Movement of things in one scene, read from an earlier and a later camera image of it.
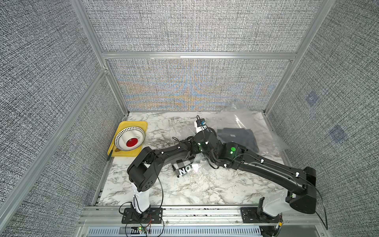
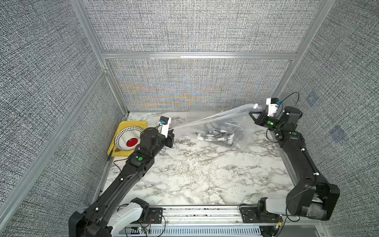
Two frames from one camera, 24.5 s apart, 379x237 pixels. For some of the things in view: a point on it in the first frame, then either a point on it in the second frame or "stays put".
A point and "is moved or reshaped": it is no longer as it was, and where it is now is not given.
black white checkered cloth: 182,166 → 212,135
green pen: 110,155 stays put
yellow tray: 118,152 stays put
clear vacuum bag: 238,124 is moved or reshaped
